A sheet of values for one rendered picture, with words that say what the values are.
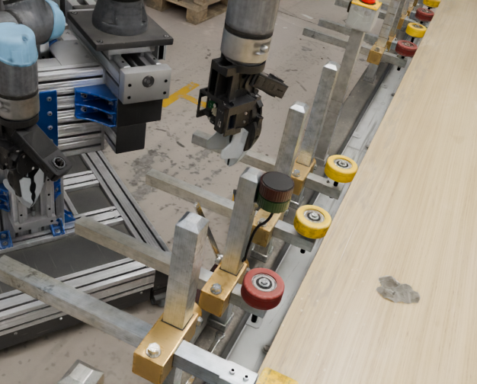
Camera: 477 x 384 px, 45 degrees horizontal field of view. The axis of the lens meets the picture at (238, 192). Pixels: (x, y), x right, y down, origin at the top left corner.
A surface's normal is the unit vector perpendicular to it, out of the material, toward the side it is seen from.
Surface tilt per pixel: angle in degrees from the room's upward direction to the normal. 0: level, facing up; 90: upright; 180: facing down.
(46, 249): 0
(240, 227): 90
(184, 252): 90
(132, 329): 0
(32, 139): 32
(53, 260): 0
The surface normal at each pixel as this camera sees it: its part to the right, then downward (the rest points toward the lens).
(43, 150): 0.59, -0.43
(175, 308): -0.40, 0.50
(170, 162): 0.17, -0.78
